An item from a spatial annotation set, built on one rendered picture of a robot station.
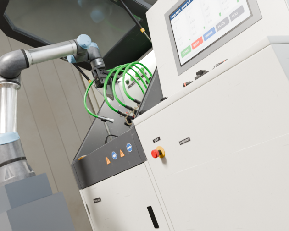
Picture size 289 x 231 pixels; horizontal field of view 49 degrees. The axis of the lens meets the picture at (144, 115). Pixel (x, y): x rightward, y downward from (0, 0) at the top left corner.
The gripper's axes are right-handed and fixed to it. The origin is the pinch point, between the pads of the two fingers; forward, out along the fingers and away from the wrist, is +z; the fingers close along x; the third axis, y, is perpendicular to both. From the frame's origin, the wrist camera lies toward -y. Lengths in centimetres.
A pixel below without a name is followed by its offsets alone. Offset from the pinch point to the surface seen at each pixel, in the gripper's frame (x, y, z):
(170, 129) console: 55, 22, 35
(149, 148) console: 39, 22, 38
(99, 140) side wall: -31.0, -1.0, 16.2
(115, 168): 9.8, 21.6, 39.3
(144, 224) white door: 16, 22, 69
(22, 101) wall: -167, -16, -67
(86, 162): -15.4, 21.6, 29.7
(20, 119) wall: -166, -8, -48
